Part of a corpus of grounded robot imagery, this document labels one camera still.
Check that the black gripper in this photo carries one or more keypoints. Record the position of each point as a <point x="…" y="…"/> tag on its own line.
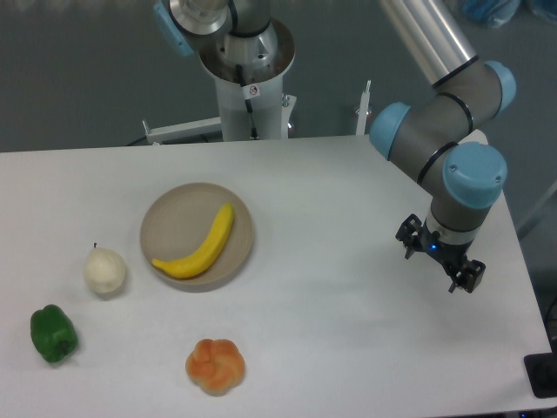
<point x="417" y="238"/>

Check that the blue plastic bag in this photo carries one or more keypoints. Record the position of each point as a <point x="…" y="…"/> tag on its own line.
<point x="489" y="13"/>

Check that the green bell pepper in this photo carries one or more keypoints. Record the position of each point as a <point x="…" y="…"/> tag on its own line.
<point x="53" y="334"/>

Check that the black device at edge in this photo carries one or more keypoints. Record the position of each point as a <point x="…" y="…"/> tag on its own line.
<point x="541" y="372"/>

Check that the white mounting bracket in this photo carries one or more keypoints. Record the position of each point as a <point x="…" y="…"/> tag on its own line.
<point x="185" y="133"/>
<point x="363" y="111"/>

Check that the white pear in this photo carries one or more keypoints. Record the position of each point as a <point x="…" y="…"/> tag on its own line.
<point x="104" y="272"/>

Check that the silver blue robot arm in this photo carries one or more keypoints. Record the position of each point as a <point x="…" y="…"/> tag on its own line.
<point x="429" y="144"/>

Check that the orange bread roll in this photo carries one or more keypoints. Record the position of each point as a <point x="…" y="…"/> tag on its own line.
<point x="216" y="366"/>

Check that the beige round plate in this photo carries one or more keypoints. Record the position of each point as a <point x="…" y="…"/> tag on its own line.
<point x="177" y="223"/>

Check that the white left mounting bracket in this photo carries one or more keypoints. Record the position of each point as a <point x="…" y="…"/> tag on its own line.
<point x="185" y="133"/>

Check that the white right mounting bracket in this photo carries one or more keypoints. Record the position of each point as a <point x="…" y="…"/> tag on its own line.
<point x="363" y="111"/>

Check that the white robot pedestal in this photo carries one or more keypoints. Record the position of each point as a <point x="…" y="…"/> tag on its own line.
<point x="248" y="76"/>

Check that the yellow banana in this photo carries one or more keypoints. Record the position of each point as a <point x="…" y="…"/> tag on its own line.
<point x="206" y="254"/>

